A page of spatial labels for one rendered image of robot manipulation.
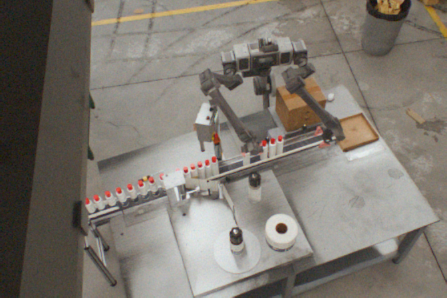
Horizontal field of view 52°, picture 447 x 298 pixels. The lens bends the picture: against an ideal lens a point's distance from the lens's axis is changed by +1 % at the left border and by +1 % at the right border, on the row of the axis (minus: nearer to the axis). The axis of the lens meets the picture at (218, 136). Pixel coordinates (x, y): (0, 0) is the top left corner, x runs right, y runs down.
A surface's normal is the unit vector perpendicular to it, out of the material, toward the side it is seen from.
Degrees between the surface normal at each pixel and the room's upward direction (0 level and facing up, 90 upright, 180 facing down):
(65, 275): 55
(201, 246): 0
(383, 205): 0
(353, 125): 0
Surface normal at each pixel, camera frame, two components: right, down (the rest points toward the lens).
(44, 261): 0.78, -0.46
